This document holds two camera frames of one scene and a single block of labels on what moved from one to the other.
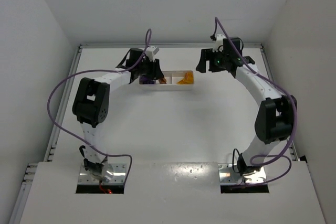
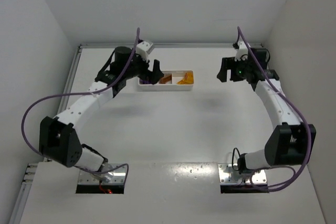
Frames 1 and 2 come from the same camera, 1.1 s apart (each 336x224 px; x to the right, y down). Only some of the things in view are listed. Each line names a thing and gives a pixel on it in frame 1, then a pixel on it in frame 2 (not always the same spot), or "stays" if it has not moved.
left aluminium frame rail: x=17 y=214 stays
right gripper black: x=208 y=60 -> x=233 y=69
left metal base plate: x=119 y=172 stays
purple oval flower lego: x=144 y=80 stays
